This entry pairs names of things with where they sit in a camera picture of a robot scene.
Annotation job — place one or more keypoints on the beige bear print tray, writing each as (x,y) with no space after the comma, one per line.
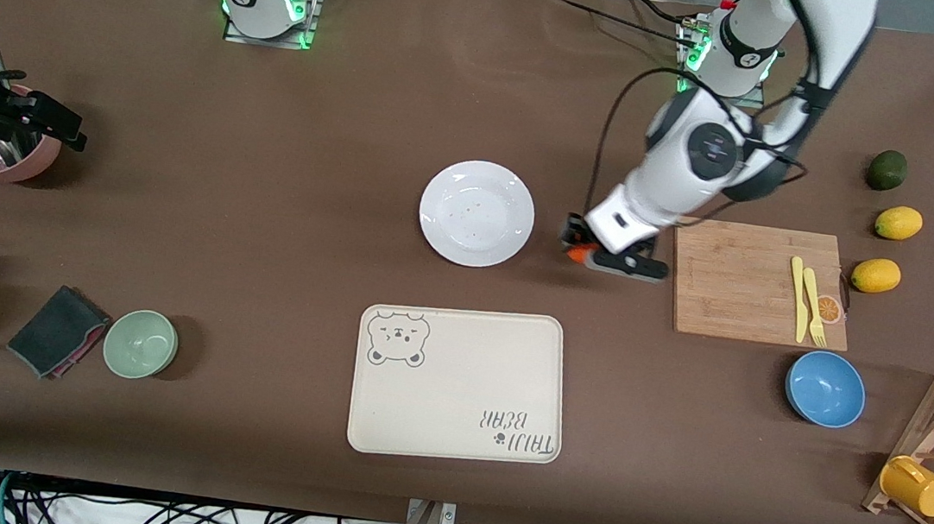
(458,391)

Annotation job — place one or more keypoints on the pink cloth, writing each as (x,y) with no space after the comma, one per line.
(87,345)

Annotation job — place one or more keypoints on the white round plate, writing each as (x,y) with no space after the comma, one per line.
(477,211)

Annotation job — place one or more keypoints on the yellow plastic fork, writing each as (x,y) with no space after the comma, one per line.
(813,303)

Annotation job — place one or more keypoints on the dark green avocado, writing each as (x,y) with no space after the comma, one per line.
(887,170)

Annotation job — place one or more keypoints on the yellow mug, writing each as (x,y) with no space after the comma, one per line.
(916,487)

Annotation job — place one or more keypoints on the small metal table bracket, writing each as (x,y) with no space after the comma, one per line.
(447,516)

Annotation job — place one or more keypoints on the orange tangerine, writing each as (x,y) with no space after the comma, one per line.
(578,255)

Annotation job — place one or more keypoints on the bamboo cutting board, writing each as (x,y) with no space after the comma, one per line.
(734,281)

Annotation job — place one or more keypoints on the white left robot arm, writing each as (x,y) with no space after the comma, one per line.
(675,180)

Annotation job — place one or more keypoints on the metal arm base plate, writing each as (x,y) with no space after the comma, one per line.
(264,41)
(723,100)

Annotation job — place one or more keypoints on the orange slice toy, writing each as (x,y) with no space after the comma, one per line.
(831,312)

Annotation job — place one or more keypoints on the pale green bowl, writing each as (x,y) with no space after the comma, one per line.
(140,344)

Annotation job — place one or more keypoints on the pink bowl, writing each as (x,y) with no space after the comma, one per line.
(33,163)

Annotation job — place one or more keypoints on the yellow plastic knife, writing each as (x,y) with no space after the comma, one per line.
(798,288)

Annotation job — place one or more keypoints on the yellow lemon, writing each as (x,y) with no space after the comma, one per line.
(876,275)
(899,223)

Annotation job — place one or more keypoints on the blue bowl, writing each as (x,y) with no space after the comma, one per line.
(825,389)

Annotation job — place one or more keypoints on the dark grey cloth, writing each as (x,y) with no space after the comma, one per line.
(52,327)

